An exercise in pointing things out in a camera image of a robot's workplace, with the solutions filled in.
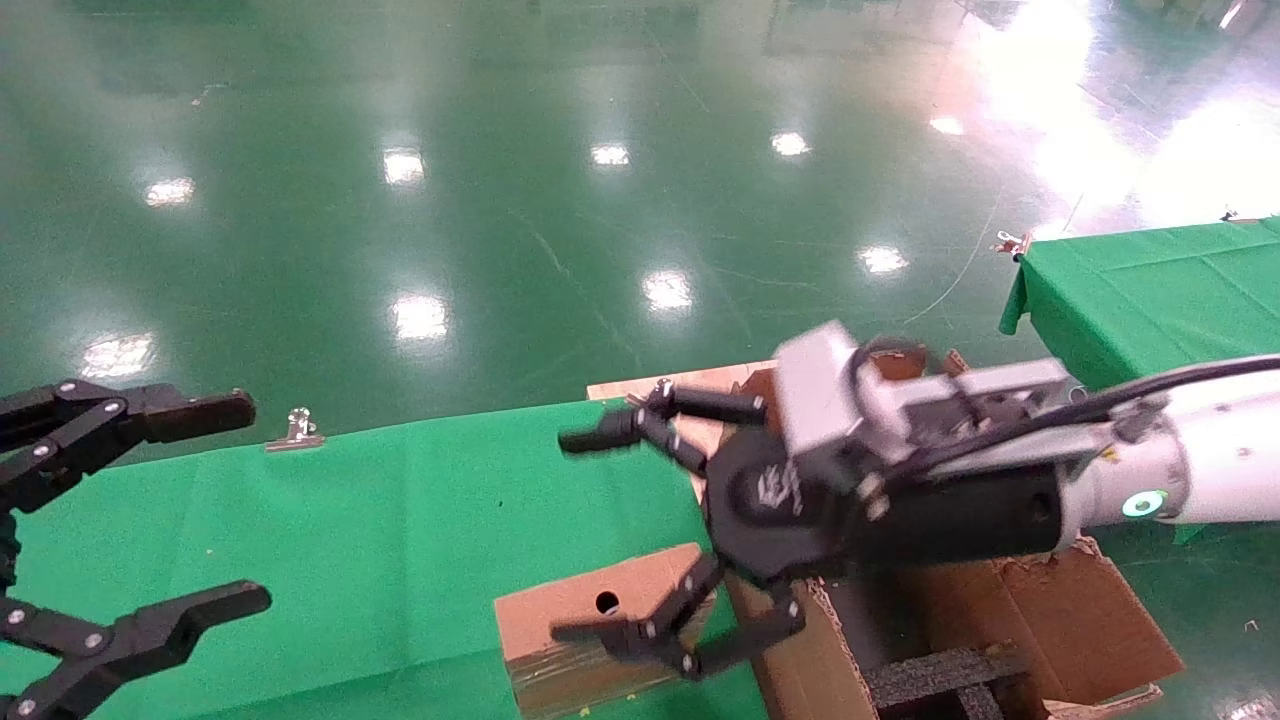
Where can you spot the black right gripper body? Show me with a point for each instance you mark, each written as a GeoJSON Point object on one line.
{"type": "Point", "coordinates": [940, 520]}

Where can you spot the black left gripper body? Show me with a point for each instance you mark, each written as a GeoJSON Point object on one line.
{"type": "Point", "coordinates": [7, 552]}

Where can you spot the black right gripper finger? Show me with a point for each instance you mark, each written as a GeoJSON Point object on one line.
{"type": "Point", "coordinates": [600, 435]}
{"type": "Point", "coordinates": [640, 632]}

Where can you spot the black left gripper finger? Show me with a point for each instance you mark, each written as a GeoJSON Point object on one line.
{"type": "Point", "coordinates": [160, 625]}
{"type": "Point", "coordinates": [190, 415]}

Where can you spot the small cardboard box with hole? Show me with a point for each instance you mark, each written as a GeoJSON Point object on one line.
{"type": "Point", "coordinates": [550, 612]}

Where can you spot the large open cardboard carton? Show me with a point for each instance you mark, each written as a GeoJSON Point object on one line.
{"type": "Point", "coordinates": [1080, 620]}

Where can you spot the black foam insert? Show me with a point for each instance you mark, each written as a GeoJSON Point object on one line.
{"type": "Point", "coordinates": [930, 677]}

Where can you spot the large green tablecloth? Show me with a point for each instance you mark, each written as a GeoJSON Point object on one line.
{"type": "Point", "coordinates": [350, 550]}

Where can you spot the green cloth side table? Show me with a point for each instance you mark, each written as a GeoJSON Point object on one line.
{"type": "Point", "coordinates": [1150, 290]}

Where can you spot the silver camera mount bracket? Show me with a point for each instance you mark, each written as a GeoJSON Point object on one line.
{"type": "Point", "coordinates": [1000, 395]}

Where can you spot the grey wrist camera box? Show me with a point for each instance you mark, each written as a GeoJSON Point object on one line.
{"type": "Point", "coordinates": [820, 390]}

